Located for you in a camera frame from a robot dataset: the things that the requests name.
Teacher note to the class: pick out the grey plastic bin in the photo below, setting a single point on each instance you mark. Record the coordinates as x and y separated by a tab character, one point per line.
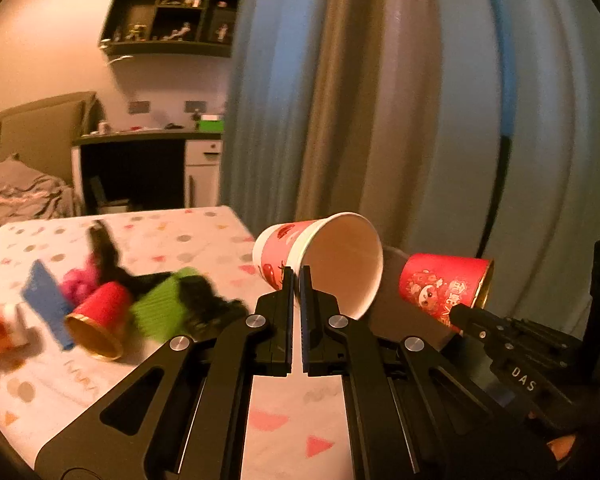
392	312

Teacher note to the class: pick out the person's right hand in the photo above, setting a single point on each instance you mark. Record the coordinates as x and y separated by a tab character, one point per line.
564	447

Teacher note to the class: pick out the green box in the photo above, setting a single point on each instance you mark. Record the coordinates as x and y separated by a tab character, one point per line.
211	126

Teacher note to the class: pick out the white mug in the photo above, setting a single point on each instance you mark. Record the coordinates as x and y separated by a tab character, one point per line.
104	127

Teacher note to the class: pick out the red cup with gold inside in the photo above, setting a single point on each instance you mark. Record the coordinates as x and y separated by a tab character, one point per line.
105	307

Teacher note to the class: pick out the grey curtain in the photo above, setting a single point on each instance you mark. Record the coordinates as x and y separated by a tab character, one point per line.
365	110

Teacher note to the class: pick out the red printed paper cup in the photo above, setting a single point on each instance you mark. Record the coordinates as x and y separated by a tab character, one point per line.
430	280

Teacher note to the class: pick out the pink crumpled ball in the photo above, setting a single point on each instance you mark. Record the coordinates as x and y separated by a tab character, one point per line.
77	285

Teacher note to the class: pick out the dark wall shelf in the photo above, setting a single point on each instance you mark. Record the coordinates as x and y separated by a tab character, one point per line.
130	50

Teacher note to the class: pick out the green sponge block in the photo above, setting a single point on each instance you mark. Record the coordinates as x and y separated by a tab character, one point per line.
160	305

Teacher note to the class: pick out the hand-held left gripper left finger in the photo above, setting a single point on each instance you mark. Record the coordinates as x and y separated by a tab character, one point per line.
289	310

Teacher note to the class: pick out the grey wall outlet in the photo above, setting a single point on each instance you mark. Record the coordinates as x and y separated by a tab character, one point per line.
195	106
138	107

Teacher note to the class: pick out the white and red paper cup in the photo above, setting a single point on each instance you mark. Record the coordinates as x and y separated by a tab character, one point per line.
2	330

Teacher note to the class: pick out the blue curtain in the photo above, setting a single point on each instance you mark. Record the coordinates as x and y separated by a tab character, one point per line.
265	110

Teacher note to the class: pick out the dark object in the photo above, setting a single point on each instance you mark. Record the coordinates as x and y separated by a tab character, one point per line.
210	305

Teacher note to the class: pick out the grey rumpled blanket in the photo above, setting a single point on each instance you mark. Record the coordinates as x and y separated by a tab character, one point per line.
20	195

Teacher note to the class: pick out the dark desk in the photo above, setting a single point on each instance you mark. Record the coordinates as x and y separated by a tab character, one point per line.
130	160

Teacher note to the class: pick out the pink printed paper cup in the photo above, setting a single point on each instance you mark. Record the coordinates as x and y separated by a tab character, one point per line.
345	260

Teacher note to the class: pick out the small bin under desk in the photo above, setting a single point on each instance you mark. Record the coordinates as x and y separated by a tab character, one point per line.
111	200

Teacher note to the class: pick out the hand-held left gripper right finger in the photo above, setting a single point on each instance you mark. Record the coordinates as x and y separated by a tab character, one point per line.
307	310

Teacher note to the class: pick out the row of shelf figurines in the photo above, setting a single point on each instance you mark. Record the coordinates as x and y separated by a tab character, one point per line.
177	34

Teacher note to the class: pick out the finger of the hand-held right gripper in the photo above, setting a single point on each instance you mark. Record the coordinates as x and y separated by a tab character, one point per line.
515	360

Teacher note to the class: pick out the blue cloth piece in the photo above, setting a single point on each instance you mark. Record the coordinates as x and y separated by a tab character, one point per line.
42	290

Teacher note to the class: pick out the white drawer cabinet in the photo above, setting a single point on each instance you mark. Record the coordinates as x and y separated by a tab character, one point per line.
202	175

